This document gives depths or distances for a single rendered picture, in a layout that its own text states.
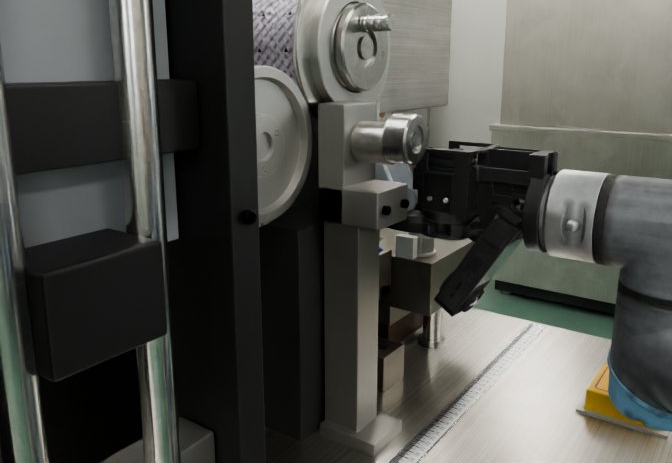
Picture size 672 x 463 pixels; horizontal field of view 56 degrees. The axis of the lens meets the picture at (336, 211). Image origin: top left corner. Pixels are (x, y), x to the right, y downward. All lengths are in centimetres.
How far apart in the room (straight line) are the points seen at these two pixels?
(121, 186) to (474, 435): 45
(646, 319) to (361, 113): 27
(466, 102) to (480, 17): 68
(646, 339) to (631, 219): 9
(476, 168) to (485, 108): 482
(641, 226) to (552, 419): 24
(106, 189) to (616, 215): 38
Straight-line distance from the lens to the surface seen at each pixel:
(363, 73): 56
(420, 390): 70
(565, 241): 54
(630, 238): 53
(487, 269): 59
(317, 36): 53
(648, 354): 54
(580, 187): 54
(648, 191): 53
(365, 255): 54
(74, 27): 27
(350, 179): 53
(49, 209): 26
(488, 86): 537
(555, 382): 75
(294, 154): 52
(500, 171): 56
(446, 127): 554
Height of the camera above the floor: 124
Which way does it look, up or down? 13 degrees down
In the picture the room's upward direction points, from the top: straight up
